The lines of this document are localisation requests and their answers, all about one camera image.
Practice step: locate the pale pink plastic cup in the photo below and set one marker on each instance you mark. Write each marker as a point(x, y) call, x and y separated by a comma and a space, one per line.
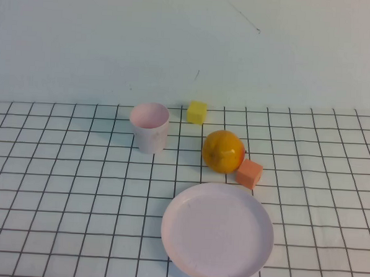
point(149, 136)

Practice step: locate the pale pink round plate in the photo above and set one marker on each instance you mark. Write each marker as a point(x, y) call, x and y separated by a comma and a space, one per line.
point(217, 236)

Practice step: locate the yellow foam cube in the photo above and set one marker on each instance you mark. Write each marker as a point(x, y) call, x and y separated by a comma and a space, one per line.
point(196, 112)

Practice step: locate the orange yellow round fruit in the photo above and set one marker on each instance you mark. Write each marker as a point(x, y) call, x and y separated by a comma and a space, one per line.
point(221, 153)

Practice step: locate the orange foam cube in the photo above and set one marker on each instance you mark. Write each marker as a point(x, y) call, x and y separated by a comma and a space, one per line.
point(248, 174)

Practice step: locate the white black-grid tablecloth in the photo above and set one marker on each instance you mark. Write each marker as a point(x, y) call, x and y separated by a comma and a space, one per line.
point(61, 184)

